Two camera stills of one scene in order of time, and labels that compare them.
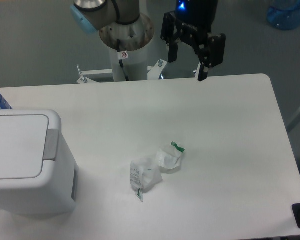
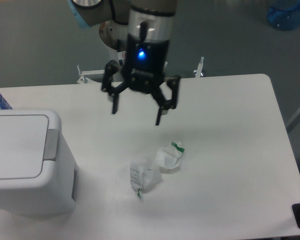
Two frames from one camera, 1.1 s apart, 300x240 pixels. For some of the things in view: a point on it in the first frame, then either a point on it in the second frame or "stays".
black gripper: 195,19 -> 144,71
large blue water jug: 287,20 stays
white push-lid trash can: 32,171 stays
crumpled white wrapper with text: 144,174 stays
